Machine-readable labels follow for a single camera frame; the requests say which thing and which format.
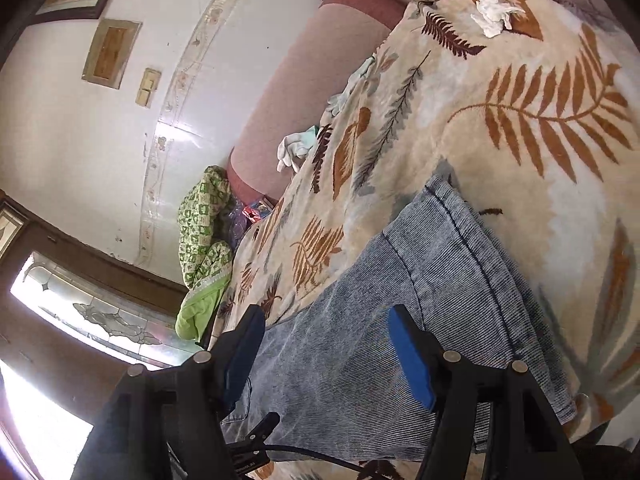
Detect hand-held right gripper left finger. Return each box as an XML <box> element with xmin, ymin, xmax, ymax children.
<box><xmin>70</xmin><ymin>304</ymin><xmax>267</xmax><ymax>480</ymax></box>

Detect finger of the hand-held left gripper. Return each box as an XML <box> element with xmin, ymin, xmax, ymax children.
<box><xmin>222</xmin><ymin>412</ymin><xmax>281</xmax><ymax>456</ymax></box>

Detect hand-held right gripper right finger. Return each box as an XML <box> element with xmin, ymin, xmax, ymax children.
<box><xmin>387</xmin><ymin>304</ymin><xmax>583</xmax><ymax>480</ymax></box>

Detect grey denim pants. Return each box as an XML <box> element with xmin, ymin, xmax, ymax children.
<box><xmin>220</xmin><ymin>175</ymin><xmax>578</xmax><ymax>466</ymax></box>

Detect purple plastic bag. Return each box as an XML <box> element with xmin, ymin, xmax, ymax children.
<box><xmin>215</xmin><ymin>200</ymin><xmax>251</xmax><ymax>251</ymax></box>

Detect green checked quilt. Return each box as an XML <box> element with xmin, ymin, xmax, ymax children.
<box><xmin>175</xmin><ymin>165</ymin><xmax>236</xmax><ymax>341</ymax></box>

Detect small colourful box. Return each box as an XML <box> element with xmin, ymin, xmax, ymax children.
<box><xmin>241</xmin><ymin>199</ymin><xmax>273</xmax><ymax>223</ymax></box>

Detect stained glass door pane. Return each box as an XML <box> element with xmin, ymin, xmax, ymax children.
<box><xmin>10</xmin><ymin>252</ymin><xmax>188</xmax><ymax>368</ymax></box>

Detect brown wooden door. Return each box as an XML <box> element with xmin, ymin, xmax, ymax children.
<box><xmin>0</xmin><ymin>187</ymin><xmax>201</xmax><ymax>480</ymax></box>

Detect white glove with teal cuff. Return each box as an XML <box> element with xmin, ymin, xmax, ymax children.
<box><xmin>276</xmin><ymin>125</ymin><xmax>321</xmax><ymax>173</ymax></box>

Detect leaf printed blanket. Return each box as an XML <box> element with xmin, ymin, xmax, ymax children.
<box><xmin>200</xmin><ymin>0</ymin><xmax>640</xmax><ymax>480</ymax></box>

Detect stained glass transom window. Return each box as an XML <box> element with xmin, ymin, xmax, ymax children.
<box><xmin>0</xmin><ymin>200</ymin><xmax>28</xmax><ymax>261</ymax></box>

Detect pink sofa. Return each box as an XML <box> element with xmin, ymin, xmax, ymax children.
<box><xmin>225</xmin><ymin>0</ymin><xmax>408</xmax><ymax>203</ymax></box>

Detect pale crumpled glove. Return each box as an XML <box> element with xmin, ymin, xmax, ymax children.
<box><xmin>326</xmin><ymin>55</ymin><xmax>376</xmax><ymax>116</ymax></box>

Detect crumpled white tissue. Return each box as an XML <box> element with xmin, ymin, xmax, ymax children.
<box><xmin>470</xmin><ymin>0</ymin><xmax>527</xmax><ymax>38</ymax></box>

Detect black cable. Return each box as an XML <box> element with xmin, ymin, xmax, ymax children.
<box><xmin>265</xmin><ymin>442</ymin><xmax>386</xmax><ymax>478</ymax></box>

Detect beige light switch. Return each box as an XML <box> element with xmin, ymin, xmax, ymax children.
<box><xmin>136</xmin><ymin>67</ymin><xmax>163</xmax><ymax>109</ymax></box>

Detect beige wall panel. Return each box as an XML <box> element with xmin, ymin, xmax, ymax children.
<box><xmin>81</xmin><ymin>18</ymin><xmax>143</xmax><ymax>90</ymax></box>

